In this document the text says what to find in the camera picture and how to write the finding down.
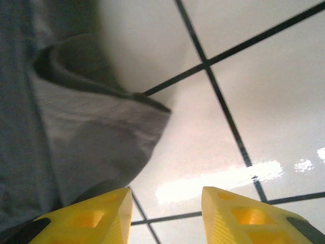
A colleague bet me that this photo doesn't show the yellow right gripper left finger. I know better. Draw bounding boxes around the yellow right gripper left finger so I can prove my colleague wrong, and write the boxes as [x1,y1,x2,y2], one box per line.
[4,187,134,244]

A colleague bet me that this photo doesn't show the dark gray t-shirt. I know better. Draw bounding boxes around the dark gray t-shirt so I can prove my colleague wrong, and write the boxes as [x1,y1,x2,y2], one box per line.
[0,0,172,244]

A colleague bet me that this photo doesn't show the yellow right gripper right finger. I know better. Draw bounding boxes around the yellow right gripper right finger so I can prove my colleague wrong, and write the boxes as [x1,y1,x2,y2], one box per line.
[202,187,325,244]

